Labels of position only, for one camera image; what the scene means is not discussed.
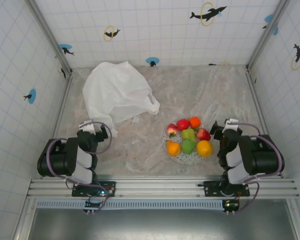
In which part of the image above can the yellow orange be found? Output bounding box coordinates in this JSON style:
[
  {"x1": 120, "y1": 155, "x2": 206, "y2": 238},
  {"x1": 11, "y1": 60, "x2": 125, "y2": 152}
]
[{"x1": 196, "y1": 139, "x2": 214, "y2": 158}]

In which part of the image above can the green apple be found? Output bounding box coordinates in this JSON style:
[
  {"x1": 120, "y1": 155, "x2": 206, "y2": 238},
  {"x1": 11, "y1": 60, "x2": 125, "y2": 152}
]
[{"x1": 180, "y1": 139, "x2": 197, "y2": 155}]

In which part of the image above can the white plastic bag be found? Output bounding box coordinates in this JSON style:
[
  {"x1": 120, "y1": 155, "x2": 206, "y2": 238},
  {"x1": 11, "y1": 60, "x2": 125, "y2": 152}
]
[{"x1": 82, "y1": 61, "x2": 161, "y2": 138}]

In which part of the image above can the red strawberry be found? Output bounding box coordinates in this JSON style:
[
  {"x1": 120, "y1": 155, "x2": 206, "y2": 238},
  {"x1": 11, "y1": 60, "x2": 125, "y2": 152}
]
[
  {"x1": 195, "y1": 127, "x2": 212, "y2": 142},
  {"x1": 166, "y1": 123, "x2": 180, "y2": 138}
]

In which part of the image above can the orange-red persimmon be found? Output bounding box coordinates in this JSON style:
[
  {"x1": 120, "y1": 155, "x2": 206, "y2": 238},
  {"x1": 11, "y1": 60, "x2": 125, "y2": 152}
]
[{"x1": 188, "y1": 116, "x2": 202, "y2": 130}]

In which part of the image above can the yellow-green pear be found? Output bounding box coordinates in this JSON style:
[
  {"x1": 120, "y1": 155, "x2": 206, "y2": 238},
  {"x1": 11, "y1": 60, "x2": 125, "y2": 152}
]
[{"x1": 181, "y1": 128, "x2": 197, "y2": 143}]

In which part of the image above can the speckled white plate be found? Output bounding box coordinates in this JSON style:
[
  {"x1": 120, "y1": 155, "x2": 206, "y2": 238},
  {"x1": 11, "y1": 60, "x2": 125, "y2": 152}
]
[{"x1": 162, "y1": 121, "x2": 212, "y2": 165}]

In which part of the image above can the red apple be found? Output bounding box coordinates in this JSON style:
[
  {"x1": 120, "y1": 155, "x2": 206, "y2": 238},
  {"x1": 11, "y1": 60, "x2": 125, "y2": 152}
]
[{"x1": 176, "y1": 118, "x2": 191, "y2": 132}]

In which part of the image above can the orange pear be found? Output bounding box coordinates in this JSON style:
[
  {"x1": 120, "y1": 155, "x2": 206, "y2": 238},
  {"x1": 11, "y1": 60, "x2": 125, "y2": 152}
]
[{"x1": 165, "y1": 140, "x2": 182, "y2": 157}]

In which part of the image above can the small controller board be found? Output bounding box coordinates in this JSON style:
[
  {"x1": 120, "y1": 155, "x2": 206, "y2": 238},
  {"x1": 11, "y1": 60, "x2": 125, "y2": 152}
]
[
  {"x1": 222, "y1": 199, "x2": 240, "y2": 214},
  {"x1": 83, "y1": 200, "x2": 102, "y2": 214}
]

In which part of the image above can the seal on blue circle sticker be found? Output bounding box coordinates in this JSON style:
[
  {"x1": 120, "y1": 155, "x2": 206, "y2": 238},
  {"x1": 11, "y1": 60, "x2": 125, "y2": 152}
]
[{"x1": 23, "y1": 88, "x2": 37, "y2": 105}]

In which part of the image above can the shark on blue circle sticker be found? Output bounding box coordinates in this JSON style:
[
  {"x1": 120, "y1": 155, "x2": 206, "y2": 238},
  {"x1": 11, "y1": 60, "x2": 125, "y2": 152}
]
[{"x1": 59, "y1": 43, "x2": 75, "y2": 56}]

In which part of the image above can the grey metal panel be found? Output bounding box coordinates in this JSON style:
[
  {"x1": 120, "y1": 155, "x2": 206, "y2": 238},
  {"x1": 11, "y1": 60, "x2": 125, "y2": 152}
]
[{"x1": 27, "y1": 207, "x2": 300, "y2": 240}]

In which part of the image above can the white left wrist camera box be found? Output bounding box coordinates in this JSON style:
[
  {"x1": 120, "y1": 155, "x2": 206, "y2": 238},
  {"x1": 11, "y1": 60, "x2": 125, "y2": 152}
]
[{"x1": 78, "y1": 120, "x2": 96, "y2": 134}]

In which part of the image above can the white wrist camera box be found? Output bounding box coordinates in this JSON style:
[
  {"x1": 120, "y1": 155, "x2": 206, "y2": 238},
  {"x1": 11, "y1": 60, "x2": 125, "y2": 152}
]
[
  {"x1": 78, "y1": 120, "x2": 96, "y2": 134},
  {"x1": 223, "y1": 118, "x2": 243, "y2": 133}
]

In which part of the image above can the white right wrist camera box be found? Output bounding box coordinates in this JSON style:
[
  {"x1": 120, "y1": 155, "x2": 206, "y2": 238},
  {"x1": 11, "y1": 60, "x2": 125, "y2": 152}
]
[{"x1": 223, "y1": 118, "x2": 243, "y2": 133}]

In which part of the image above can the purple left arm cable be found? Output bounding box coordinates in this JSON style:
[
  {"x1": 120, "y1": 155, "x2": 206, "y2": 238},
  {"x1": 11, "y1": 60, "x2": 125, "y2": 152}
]
[{"x1": 45, "y1": 121, "x2": 113, "y2": 213}]

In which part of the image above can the aluminium side rail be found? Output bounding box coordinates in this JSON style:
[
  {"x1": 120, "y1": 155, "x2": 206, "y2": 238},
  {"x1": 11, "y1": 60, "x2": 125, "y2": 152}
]
[
  {"x1": 245, "y1": 67, "x2": 285, "y2": 179},
  {"x1": 49, "y1": 73, "x2": 75, "y2": 140}
]

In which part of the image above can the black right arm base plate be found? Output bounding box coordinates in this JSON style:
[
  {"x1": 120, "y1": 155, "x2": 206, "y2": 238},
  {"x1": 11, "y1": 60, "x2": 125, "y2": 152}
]
[{"x1": 203, "y1": 180, "x2": 250, "y2": 198}]

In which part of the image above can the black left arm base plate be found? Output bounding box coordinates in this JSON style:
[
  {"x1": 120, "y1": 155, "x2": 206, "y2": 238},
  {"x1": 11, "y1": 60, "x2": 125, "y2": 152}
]
[{"x1": 71, "y1": 180, "x2": 117, "y2": 198}]

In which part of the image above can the aluminium mounting rail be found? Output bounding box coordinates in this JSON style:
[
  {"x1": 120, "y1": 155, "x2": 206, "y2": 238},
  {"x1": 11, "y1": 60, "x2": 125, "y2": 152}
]
[{"x1": 26, "y1": 174, "x2": 300, "y2": 200}]

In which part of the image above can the white slotted cable duct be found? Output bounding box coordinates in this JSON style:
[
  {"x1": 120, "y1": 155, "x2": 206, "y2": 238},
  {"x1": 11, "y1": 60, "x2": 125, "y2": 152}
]
[{"x1": 36, "y1": 199, "x2": 227, "y2": 210}]

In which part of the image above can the small blue circle wall sticker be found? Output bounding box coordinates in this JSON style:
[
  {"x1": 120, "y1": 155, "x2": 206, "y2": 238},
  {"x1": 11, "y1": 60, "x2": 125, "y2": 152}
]
[{"x1": 145, "y1": 56, "x2": 160, "y2": 68}]

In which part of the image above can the seal and ring wall sticker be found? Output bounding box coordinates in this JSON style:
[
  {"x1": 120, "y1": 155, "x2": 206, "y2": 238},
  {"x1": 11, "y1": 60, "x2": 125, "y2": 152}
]
[{"x1": 103, "y1": 24, "x2": 121, "y2": 42}]

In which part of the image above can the orca and ring wall sticker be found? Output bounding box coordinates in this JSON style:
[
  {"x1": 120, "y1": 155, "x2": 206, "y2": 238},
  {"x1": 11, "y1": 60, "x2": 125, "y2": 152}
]
[{"x1": 290, "y1": 43, "x2": 300, "y2": 71}]

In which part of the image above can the aluminium frame post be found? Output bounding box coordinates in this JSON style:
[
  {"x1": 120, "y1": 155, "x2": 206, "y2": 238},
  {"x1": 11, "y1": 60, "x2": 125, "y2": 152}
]
[
  {"x1": 24, "y1": 0, "x2": 74, "y2": 76},
  {"x1": 246, "y1": 0, "x2": 291, "y2": 72}
]

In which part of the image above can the dolphin and ring wall sticker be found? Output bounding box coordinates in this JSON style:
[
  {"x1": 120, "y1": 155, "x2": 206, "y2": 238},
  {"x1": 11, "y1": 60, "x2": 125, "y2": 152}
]
[{"x1": 189, "y1": 1, "x2": 228, "y2": 27}]

